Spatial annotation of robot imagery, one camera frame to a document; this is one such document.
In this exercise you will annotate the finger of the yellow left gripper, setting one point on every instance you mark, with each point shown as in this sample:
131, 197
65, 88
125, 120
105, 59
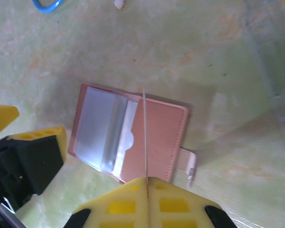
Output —
2, 118
38, 154

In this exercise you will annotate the blue stethoscope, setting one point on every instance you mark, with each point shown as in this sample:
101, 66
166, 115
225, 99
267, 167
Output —
45, 9

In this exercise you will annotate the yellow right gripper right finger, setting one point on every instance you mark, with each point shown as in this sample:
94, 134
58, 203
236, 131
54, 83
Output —
175, 209

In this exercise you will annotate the pink card holder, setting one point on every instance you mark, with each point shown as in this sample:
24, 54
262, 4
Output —
156, 133

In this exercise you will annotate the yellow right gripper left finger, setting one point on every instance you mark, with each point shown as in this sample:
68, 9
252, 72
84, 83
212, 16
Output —
118, 209

